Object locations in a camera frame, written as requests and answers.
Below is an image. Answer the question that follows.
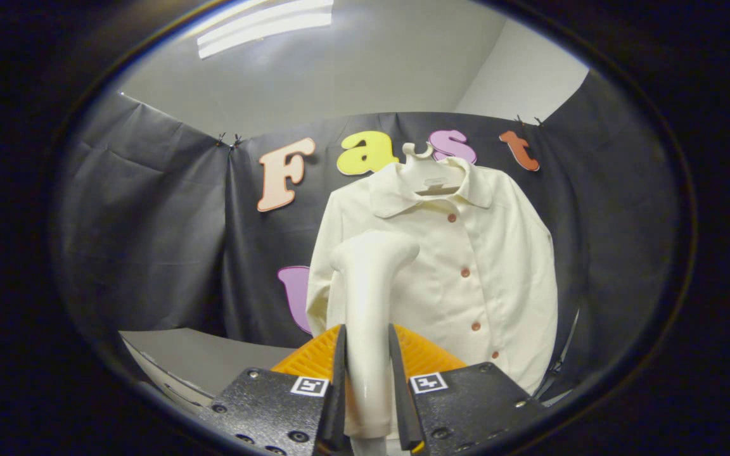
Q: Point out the cream button-up shirt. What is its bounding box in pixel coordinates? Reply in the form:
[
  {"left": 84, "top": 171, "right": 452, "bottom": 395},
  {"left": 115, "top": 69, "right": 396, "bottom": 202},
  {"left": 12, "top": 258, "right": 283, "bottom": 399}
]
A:
[{"left": 306, "top": 157, "right": 559, "bottom": 396}]

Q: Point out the white garment steamer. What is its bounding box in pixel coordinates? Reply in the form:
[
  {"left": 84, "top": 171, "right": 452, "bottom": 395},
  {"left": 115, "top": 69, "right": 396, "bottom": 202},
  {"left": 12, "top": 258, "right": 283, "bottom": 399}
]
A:
[{"left": 329, "top": 229, "right": 421, "bottom": 456}]

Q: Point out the black backdrop cloth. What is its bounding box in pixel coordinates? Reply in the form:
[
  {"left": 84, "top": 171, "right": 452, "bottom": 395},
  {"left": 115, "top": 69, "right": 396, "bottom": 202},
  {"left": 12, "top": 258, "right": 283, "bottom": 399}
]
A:
[{"left": 54, "top": 70, "right": 682, "bottom": 406}]

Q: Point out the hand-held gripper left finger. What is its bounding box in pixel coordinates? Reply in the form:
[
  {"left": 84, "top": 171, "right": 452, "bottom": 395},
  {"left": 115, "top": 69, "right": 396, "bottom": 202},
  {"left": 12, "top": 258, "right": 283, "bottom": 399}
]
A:
[{"left": 203, "top": 324, "right": 348, "bottom": 456}]

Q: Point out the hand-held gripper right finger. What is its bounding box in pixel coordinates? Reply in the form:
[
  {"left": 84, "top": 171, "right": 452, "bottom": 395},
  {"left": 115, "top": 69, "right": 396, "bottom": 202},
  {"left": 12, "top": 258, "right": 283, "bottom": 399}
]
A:
[{"left": 388, "top": 323, "right": 549, "bottom": 456}]

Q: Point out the grey cabinet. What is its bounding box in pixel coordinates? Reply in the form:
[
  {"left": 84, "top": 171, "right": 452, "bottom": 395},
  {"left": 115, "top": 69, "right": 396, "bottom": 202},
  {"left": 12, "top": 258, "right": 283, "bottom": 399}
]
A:
[{"left": 118, "top": 327, "right": 297, "bottom": 411}]

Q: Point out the white clothes hanger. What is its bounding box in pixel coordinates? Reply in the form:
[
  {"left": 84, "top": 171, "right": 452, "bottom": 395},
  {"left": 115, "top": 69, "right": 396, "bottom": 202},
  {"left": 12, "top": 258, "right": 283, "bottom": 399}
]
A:
[{"left": 401, "top": 142, "right": 467, "bottom": 196}]

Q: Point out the ceiling light panel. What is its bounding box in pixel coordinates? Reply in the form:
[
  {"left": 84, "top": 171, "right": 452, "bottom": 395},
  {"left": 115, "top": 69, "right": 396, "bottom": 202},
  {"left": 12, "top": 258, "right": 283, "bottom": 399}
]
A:
[{"left": 197, "top": 0, "right": 335, "bottom": 60}]

